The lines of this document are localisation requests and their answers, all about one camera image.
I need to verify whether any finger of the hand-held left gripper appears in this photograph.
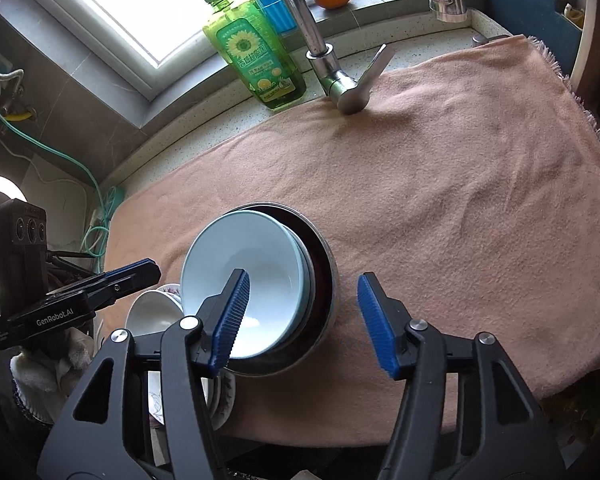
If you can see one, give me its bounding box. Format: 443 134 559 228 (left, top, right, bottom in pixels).
87 258 162 309

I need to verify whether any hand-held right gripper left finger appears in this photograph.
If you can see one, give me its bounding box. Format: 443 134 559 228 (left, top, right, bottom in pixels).
50 268 252 480

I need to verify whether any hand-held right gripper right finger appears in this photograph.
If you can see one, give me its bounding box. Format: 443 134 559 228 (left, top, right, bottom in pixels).
356 272 568 480

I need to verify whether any white plate with grey print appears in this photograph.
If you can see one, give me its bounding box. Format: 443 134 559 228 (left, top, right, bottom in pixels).
125 287 216 428

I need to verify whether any light blue ceramic bowl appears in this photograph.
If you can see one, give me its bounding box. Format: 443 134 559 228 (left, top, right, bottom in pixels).
180 210 312 360

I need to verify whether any stainless steel bowl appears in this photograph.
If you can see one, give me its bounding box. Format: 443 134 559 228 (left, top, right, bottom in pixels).
220 202 342 377

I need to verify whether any person's left forearm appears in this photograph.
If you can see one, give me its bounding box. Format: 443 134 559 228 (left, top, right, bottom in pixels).
0 385 61 480

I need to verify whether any person's left hand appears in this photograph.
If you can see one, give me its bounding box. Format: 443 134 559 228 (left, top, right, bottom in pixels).
10 327 96 411

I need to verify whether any black tripod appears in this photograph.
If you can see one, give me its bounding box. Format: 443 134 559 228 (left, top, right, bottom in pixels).
45 249 101 276

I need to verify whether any pink towel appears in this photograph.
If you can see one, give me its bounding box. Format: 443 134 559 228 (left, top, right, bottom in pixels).
101 34 600 436

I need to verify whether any green dish soap bottle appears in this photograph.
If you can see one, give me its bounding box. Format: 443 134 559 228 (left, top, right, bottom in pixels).
187 0 307 112

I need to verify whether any chrome kitchen faucet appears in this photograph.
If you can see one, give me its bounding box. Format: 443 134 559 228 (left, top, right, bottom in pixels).
260 0 396 115

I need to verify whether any white framed window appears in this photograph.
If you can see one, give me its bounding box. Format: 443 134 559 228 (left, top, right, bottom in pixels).
0 0 431 128

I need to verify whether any blue ribbed cup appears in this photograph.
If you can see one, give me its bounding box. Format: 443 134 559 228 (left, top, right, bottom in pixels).
257 0 297 36

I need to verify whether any blue knife holder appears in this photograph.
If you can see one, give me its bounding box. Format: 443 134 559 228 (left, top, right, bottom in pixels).
485 0 588 81

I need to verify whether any white ring light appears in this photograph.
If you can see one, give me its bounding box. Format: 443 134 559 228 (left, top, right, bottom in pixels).
0 175 28 298

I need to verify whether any green hose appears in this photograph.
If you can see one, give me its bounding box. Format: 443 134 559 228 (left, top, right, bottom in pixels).
0 85 126 256

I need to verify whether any metal flexible hose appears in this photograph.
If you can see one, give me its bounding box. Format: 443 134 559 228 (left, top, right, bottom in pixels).
0 60 26 106

